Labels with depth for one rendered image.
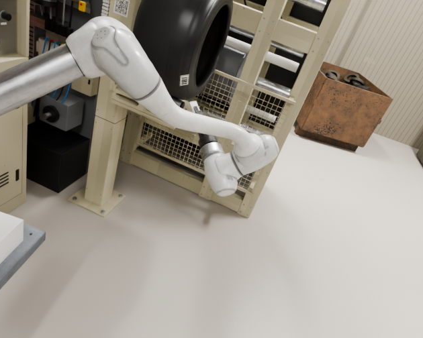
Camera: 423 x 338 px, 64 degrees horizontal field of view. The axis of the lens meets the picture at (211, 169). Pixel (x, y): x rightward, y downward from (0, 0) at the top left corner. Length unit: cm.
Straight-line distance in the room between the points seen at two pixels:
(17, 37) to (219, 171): 115
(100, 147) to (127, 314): 93
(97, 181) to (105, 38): 144
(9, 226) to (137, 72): 57
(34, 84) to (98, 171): 119
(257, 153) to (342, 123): 335
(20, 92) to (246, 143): 69
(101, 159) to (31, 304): 84
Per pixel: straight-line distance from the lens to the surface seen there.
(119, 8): 181
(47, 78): 106
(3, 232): 111
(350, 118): 450
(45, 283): 192
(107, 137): 203
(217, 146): 130
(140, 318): 183
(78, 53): 104
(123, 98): 179
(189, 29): 147
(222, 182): 122
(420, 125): 627
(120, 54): 90
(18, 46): 188
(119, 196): 241
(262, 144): 120
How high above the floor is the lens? 152
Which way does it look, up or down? 30 degrees down
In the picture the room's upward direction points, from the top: 20 degrees clockwise
